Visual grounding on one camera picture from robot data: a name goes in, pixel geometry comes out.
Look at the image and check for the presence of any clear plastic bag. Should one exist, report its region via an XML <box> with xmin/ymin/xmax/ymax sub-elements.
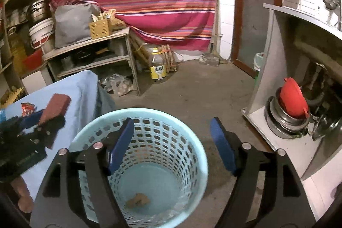
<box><xmin>100</xmin><ymin>74</ymin><xmax>134</xmax><ymax>97</ymax></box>

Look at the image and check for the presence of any grey wooden shelf table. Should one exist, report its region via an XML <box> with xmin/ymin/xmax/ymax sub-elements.
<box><xmin>42</xmin><ymin>27</ymin><xmax>141</xmax><ymax>96</ymax></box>

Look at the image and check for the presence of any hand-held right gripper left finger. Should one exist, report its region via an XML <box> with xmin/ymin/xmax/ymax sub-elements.
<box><xmin>30</xmin><ymin>118</ymin><xmax>135</xmax><ymax>228</ymax></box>

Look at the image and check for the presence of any green and white plastic bag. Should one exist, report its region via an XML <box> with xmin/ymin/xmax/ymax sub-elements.
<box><xmin>253</xmin><ymin>52</ymin><xmax>265</xmax><ymax>87</ymax></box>

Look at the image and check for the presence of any stack of metal pots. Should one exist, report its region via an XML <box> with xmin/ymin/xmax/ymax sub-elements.
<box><xmin>264</xmin><ymin>96</ymin><xmax>312</xmax><ymax>139</ymax></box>

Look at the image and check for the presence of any yellow toothed plastic piece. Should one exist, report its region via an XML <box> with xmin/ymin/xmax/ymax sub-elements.
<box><xmin>0</xmin><ymin>87</ymin><xmax>24</xmax><ymax>108</ymax></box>

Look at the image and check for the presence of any white kitchen cabinet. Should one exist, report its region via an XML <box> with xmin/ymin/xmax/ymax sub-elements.
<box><xmin>241</xmin><ymin>3</ymin><xmax>342</xmax><ymax>220</ymax></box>

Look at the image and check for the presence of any grey door with brown frame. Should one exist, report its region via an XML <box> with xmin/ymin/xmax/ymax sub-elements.
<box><xmin>231</xmin><ymin>0</ymin><xmax>284</xmax><ymax>79</ymax></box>

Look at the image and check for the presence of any grey stone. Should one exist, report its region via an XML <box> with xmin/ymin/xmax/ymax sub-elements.
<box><xmin>199</xmin><ymin>53</ymin><xmax>227</xmax><ymax>67</ymax></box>

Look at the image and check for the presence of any bundle of wooden sticks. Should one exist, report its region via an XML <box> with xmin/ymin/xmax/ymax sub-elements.
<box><xmin>158</xmin><ymin>44</ymin><xmax>182</xmax><ymax>74</ymax></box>

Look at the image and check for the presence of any person's left hand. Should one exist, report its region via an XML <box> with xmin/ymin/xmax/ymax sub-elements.
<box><xmin>11</xmin><ymin>177</ymin><xmax>36</xmax><ymax>214</ymax></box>

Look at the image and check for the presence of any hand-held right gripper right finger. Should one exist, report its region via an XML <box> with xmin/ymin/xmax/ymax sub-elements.
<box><xmin>210</xmin><ymin>117</ymin><xmax>317</xmax><ymax>228</ymax></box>

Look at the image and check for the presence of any light blue table cloth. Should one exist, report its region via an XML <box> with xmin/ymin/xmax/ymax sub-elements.
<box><xmin>0</xmin><ymin>70</ymin><xmax>116</xmax><ymax>202</ymax></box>

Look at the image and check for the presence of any oil bottle with yellow label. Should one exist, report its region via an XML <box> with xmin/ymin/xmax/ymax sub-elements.
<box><xmin>148</xmin><ymin>48</ymin><xmax>167</xmax><ymax>83</ymax></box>

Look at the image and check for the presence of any red plastic box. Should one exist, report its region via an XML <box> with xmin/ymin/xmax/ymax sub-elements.
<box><xmin>23</xmin><ymin>49</ymin><xmax>43</xmax><ymax>69</ymax></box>

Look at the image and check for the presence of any brown paper scrap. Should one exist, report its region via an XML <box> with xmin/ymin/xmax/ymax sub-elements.
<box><xmin>126</xmin><ymin>193</ymin><xmax>150</xmax><ymax>209</ymax></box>

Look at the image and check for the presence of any red snack wrapper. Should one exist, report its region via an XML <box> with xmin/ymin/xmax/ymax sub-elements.
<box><xmin>21</xmin><ymin>102</ymin><xmax>36</xmax><ymax>118</ymax></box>

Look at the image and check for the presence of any grey fabric bag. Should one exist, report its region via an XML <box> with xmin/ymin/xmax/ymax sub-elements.
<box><xmin>54</xmin><ymin>3</ymin><xmax>101</xmax><ymax>48</ymax></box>

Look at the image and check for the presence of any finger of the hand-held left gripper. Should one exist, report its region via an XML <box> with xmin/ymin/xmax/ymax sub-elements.
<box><xmin>35</xmin><ymin>116</ymin><xmax>66</xmax><ymax>150</ymax></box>
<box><xmin>0</xmin><ymin>110</ymin><xmax>45</xmax><ymax>138</ymax></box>

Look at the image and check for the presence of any dark metal wok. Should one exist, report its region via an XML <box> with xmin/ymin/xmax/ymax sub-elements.
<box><xmin>311</xmin><ymin>108</ymin><xmax>342</xmax><ymax>140</ymax></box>

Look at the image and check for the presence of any black pan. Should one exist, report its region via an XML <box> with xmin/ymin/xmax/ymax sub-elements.
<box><xmin>73</xmin><ymin>48</ymin><xmax>97</xmax><ymax>63</ymax></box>

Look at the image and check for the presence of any yellow woven basket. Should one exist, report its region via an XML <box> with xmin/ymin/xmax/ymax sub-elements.
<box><xmin>89</xmin><ymin>14</ymin><xmax>111</xmax><ymax>40</ymax></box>

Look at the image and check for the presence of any white plastic bucket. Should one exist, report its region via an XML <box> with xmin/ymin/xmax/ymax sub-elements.
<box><xmin>29</xmin><ymin>18</ymin><xmax>55</xmax><ymax>50</ymax></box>

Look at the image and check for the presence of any yellow oil jug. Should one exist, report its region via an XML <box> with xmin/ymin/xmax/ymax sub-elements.
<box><xmin>9</xmin><ymin>38</ymin><xmax>27</xmax><ymax>71</ymax></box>

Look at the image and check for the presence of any light blue perforated basket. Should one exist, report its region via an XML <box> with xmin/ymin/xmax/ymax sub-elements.
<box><xmin>69</xmin><ymin>108</ymin><xmax>209</xmax><ymax>228</ymax></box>

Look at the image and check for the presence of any metal cooking pot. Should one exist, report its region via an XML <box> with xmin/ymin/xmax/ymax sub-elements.
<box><xmin>27</xmin><ymin>0</ymin><xmax>51</xmax><ymax>23</ymax></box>

